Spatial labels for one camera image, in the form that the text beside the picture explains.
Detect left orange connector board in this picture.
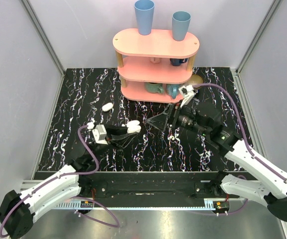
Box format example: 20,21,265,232
80,200,94,208

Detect left light blue cup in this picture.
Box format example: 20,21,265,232
134,0,155,35

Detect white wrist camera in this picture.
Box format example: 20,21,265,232
179,85,198,108
92,124,108,145

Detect purple cable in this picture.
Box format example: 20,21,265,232
0,124,120,237
192,83,287,216

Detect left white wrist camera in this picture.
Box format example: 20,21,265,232
92,124,108,145

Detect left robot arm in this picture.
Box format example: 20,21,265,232
0,120,141,239

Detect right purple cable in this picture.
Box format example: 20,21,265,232
192,83,287,216

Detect dark blue mug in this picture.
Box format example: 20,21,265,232
170,58,188,66

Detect pink three-tier wooden shelf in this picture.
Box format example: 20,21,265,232
112,28,200,103

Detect right orange connector board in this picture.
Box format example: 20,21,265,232
215,201,229,210

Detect white earbuds charging case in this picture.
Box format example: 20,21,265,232
126,120,141,133

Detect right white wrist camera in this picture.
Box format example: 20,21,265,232
179,85,198,108

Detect white oval pebble case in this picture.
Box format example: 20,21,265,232
101,103,113,112

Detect blue butterfly mug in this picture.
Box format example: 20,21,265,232
166,84,180,99

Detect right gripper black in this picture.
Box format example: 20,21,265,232
147,100,209,136

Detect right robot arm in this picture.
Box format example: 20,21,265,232
147,103,287,222

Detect teal glazed ceramic mug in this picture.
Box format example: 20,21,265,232
144,82,164,94

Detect right light blue cup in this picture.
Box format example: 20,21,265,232
172,11,191,41

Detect orange connector board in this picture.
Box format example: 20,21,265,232
215,201,229,210
80,200,94,208

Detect brown ceramic bowl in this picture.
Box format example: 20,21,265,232
190,74,204,85

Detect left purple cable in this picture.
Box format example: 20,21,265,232
0,124,120,237

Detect pink mug on shelf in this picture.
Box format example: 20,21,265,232
150,57,161,64

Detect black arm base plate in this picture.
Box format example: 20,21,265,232
63,171,240,201

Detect light blue cup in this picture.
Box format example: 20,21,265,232
172,11,191,41
134,0,155,35

